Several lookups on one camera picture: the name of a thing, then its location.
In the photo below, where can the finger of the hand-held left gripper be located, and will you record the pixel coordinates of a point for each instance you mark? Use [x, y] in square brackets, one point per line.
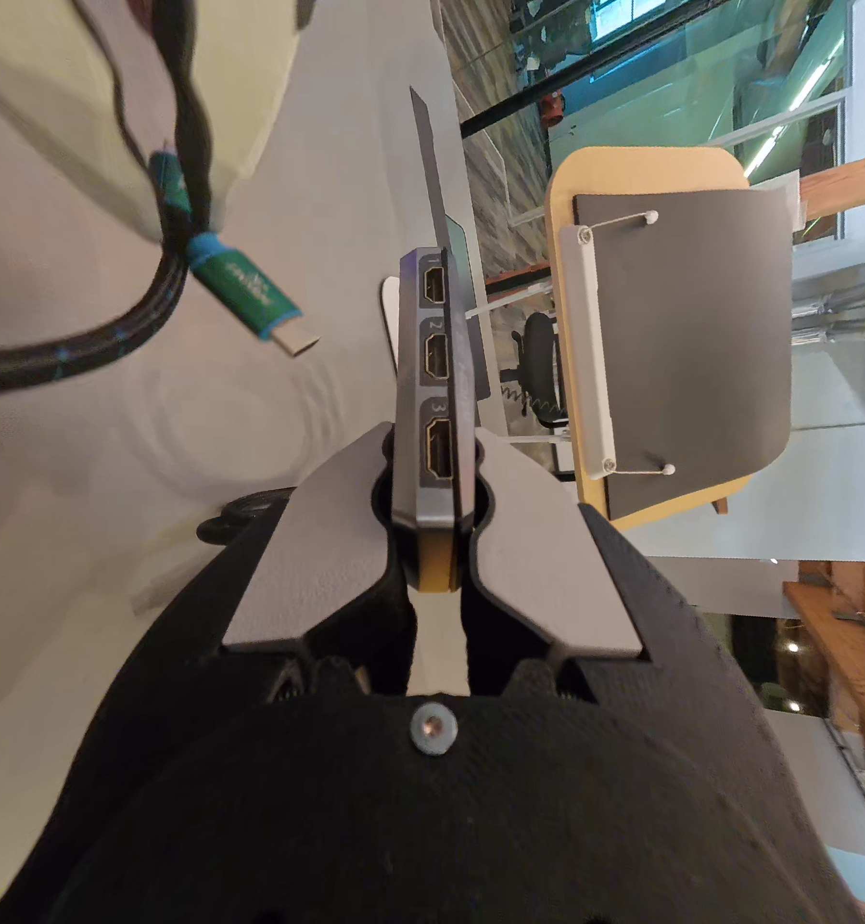
[252, 65]
[57, 108]

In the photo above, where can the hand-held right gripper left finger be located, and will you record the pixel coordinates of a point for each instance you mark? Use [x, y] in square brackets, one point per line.
[317, 548]

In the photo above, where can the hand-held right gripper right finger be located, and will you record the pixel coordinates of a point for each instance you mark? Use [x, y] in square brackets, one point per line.
[548, 563]

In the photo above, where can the grey and black port hub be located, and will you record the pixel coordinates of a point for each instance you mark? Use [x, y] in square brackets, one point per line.
[432, 498]

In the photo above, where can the black office chair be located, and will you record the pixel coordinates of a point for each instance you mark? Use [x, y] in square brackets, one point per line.
[541, 339]

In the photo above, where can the black metal pole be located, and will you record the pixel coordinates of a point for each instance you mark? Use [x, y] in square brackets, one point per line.
[505, 108]

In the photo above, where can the dark grey panel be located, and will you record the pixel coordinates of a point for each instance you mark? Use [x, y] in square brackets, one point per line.
[692, 325]

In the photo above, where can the small red object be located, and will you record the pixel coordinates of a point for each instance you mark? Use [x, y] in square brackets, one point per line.
[554, 108]

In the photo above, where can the pale wooden board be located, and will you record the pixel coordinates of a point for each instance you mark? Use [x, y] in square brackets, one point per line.
[656, 166]

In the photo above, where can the white bracket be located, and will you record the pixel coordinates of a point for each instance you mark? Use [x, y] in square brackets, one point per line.
[584, 346]

